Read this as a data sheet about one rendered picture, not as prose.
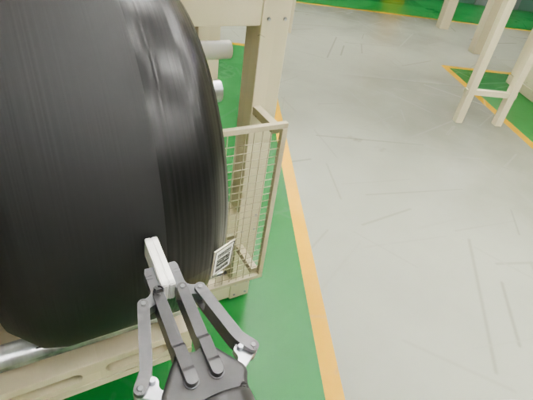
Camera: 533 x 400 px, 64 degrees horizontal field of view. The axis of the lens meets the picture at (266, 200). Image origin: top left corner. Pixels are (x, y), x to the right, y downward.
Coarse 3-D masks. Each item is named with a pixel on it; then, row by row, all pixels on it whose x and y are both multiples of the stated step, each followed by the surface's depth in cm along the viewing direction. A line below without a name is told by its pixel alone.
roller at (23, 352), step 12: (180, 312) 84; (108, 336) 78; (0, 348) 71; (12, 348) 71; (24, 348) 72; (36, 348) 72; (48, 348) 73; (60, 348) 74; (72, 348) 76; (0, 360) 70; (12, 360) 71; (24, 360) 72; (36, 360) 73; (0, 372) 71
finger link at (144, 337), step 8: (144, 304) 44; (144, 312) 44; (144, 320) 43; (144, 328) 42; (144, 336) 42; (144, 344) 41; (144, 352) 41; (144, 360) 40; (144, 368) 40; (144, 376) 39; (136, 384) 39; (144, 384) 39; (136, 392) 38; (144, 392) 38
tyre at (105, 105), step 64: (0, 0) 44; (64, 0) 47; (128, 0) 50; (0, 64) 42; (64, 64) 44; (128, 64) 47; (192, 64) 52; (0, 128) 42; (64, 128) 44; (128, 128) 47; (192, 128) 50; (0, 192) 42; (64, 192) 44; (128, 192) 48; (192, 192) 52; (0, 256) 45; (64, 256) 47; (128, 256) 51; (192, 256) 56; (0, 320) 53; (64, 320) 52; (128, 320) 61
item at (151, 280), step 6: (144, 270) 48; (150, 270) 48; (144, 276) 48; (150, 276) 47; (156, 276) 47; (144, 282) 48; (150, 282) 47; (156, 282) 47; (150, 288) 46; (150, 294) 46; (150, 300) 45; (150, 306) 45; (150, 312) 45
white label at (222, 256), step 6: (234, 240) 61; (222, 246) 60; (228, 246) 61; (216, 252) 59; (222, 252) 60; (228, 252) 62; (216, 258) 60; (222, 258) 62; (228, 258) 63; (216, 264) 61; (222, 264) 63; (228, 264) 65; (216, 270) 62; (210, 276) 63
